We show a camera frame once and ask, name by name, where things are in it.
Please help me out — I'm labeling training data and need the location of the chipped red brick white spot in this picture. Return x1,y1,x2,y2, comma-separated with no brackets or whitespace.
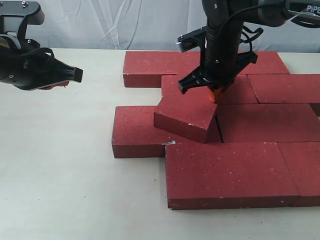
111,105,222,159

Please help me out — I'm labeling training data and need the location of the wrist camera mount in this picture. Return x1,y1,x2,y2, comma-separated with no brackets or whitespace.
176,26,207,53
0,0,45,40

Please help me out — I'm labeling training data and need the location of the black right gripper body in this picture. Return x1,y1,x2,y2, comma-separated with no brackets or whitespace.
199,14,258,88

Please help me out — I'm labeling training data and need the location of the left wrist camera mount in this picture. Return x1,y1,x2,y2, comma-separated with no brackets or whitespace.
0,0,45,40

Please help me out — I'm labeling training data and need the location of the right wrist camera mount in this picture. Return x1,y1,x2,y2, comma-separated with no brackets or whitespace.
176,26,207,53

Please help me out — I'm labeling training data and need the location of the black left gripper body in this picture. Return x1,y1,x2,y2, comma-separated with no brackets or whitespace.
0,34,59,91

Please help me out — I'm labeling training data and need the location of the grey fabric backdrop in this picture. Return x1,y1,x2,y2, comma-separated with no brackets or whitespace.
0,0,320,54

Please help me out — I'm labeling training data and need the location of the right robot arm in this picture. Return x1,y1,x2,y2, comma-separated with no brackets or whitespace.
176,0,320,103

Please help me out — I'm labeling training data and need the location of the right edge red brick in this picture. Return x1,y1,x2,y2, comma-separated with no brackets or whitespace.
247,74,320,116

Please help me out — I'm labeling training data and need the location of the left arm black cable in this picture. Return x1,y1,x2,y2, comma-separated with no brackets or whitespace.
22,47,56,66

